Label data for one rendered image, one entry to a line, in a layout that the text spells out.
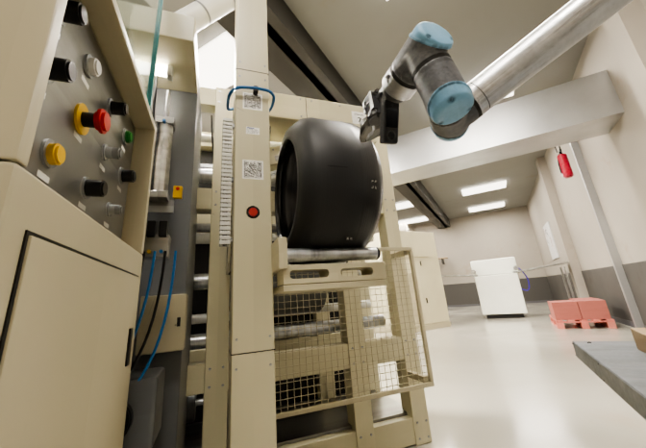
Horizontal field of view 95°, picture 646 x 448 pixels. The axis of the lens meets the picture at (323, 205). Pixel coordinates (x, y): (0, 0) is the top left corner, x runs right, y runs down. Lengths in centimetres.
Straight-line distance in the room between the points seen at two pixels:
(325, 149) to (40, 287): 77
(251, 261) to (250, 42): 91
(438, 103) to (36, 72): 61
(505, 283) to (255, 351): 765
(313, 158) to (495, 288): 763
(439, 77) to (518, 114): 407
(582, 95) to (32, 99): 485
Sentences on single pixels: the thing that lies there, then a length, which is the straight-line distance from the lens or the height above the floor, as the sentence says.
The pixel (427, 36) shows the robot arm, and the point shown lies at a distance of 75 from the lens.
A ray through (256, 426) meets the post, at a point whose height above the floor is 43.
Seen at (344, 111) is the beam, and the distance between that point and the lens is 172.
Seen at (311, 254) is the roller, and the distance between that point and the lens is 98.
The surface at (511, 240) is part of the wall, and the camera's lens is 1399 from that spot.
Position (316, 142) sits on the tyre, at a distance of 99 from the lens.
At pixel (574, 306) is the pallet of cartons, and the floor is 33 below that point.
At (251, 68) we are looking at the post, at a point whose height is 167.
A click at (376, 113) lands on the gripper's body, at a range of 87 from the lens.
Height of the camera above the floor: 76
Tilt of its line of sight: 17 degrees up
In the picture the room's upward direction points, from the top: 4 degrees counter-clockwise
